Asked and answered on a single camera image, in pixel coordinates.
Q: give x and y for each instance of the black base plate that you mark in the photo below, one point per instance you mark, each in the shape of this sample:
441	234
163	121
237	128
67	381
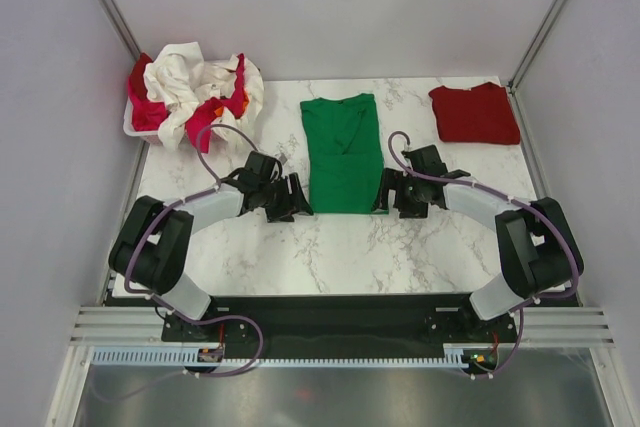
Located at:
361	324

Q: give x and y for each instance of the green t shirt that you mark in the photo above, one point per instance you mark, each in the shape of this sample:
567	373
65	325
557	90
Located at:
346	159

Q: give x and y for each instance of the folded dark red t shirt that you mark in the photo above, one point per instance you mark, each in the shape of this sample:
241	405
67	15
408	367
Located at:
481	114

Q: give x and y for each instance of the right aluminium frame post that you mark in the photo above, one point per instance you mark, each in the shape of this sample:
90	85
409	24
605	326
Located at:
539	39

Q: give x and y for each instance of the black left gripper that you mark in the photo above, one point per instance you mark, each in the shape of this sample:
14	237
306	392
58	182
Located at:
284	211

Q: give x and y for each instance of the white slotted cable duct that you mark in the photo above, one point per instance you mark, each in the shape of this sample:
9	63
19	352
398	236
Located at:
205	358

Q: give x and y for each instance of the crumpled red shirt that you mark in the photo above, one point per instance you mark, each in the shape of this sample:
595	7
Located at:
136	83

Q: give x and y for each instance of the crumpled white shirt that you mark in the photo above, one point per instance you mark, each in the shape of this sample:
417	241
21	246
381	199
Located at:
182	80
241	93

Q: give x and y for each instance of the crumpled pink shirt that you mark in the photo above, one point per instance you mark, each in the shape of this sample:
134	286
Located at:
149	115

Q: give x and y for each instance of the aluminium front rail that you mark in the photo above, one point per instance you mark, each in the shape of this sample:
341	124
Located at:
542	327

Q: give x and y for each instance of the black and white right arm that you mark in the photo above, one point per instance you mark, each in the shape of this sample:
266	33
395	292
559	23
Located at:
537	250

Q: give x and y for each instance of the white laundry basket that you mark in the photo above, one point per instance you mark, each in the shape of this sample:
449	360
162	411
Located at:
149	136

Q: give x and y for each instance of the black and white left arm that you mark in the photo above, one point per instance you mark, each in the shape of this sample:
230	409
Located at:
150	251

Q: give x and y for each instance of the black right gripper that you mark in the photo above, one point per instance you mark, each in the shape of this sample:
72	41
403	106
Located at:
395	180

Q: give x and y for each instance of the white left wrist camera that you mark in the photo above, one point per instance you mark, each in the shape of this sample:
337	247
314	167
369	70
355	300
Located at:
282	157

